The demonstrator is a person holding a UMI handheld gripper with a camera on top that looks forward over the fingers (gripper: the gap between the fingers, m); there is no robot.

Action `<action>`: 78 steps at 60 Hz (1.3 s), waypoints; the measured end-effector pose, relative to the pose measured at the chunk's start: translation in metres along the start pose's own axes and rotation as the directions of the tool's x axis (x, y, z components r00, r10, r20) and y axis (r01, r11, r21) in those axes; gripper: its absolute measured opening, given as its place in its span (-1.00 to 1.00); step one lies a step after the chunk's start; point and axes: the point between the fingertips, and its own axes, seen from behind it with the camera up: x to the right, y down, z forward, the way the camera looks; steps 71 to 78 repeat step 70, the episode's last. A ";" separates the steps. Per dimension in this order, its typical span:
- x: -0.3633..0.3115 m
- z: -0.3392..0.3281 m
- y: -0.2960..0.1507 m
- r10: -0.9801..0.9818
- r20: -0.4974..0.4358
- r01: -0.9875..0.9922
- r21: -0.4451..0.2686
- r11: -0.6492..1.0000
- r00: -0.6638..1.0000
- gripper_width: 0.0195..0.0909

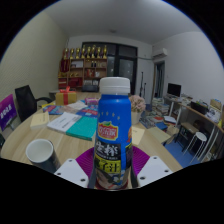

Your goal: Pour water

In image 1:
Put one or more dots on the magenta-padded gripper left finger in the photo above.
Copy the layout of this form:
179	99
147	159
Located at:
71	171

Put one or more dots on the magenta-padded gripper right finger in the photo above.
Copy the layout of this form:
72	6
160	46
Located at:
151	170

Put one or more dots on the blue drink bottle white cap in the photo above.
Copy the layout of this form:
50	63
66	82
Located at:
113	133

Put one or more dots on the black cup white inside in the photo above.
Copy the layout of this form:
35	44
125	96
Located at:
41	155

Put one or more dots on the pale yellow book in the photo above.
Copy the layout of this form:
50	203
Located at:
137	135

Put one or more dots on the teal book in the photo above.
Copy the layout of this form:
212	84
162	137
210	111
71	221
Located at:
82	128

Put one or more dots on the white book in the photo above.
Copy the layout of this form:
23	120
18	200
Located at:
63	122

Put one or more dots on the white round stool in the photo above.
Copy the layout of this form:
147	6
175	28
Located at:
196	136

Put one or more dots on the beige book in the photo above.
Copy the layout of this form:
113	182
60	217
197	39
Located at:
39	120

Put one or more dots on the pile of books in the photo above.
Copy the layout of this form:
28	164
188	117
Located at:
160	108

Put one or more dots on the pink flower bouquet in pot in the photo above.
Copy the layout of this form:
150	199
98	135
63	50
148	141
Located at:
137	103

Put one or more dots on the yellow gift box red ribbon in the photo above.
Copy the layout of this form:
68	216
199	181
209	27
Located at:
65	97

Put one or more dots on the cluttered wooden side desk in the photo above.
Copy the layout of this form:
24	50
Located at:
200	111

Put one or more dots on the black computer monitor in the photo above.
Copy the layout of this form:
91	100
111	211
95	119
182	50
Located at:
174	89

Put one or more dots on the black office chair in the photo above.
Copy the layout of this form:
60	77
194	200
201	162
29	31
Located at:
25	101

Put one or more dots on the purple sign board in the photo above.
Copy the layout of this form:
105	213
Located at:
6	111

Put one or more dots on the wooden shelf unit with trophies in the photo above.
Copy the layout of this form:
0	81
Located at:
81	71

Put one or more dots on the dark framed glass door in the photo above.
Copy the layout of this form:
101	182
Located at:
125	68

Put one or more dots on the white wall air conditioner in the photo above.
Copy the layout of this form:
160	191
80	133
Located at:
160	52

